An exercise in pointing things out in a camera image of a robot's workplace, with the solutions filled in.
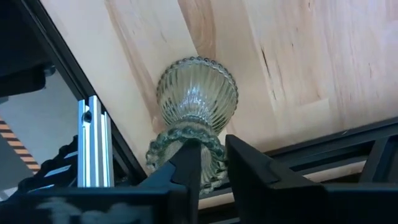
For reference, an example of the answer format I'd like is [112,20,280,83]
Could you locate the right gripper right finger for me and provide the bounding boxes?
[225,134,398,224]

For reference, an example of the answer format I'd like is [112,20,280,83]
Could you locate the clear grey glass candle holder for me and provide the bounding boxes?
[145,55,239,195]

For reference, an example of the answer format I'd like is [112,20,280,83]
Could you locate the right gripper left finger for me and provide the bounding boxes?
[0,139,202,224]

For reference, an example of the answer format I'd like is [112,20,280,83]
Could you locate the silver aluminium extrusion bar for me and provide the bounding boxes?
[76,95,115,188]

